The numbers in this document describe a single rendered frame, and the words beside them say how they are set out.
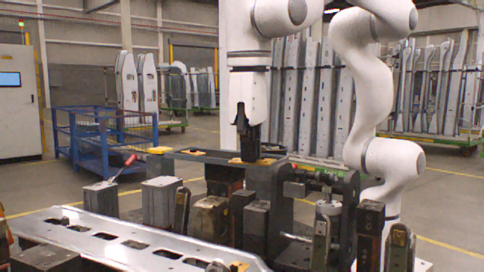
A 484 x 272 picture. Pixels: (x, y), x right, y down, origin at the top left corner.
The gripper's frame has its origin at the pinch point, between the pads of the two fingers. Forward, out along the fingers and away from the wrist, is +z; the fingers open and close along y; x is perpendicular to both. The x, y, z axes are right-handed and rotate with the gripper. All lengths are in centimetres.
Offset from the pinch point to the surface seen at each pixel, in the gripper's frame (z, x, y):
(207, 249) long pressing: 25.2, -12.9, -5.4
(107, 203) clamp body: 24, -56, -23
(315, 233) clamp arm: 19.2, 11.5, -7.8
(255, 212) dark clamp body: 18.4, -3.9, -13.8
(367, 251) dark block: 23.6, 21.7, -12.2
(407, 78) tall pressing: 0, 82, -802
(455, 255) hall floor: 132, 85, -252
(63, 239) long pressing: 25, -49, 1
